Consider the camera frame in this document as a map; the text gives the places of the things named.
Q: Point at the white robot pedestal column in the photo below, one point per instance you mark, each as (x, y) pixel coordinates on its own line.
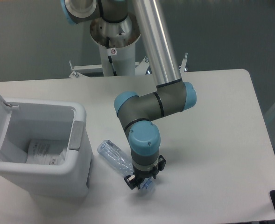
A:
(116, 42)

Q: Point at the crushed clear plastic bottle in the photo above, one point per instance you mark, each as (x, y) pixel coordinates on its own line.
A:
(122, 163)

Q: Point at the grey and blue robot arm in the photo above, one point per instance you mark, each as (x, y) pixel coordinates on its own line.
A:
(137, 113)

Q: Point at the white plastic wrapper bag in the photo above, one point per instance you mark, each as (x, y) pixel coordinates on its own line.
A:
(47, 152)

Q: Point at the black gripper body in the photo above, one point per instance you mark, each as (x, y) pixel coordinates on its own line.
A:
(143, 172)

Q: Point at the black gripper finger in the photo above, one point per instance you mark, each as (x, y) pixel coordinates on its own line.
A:
(159, 166)
(133, 181)

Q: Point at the white pedestal base frame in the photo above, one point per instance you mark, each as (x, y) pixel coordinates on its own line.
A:
(141, 68)

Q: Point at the white trash can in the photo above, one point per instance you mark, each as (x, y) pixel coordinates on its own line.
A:
(47, 120)

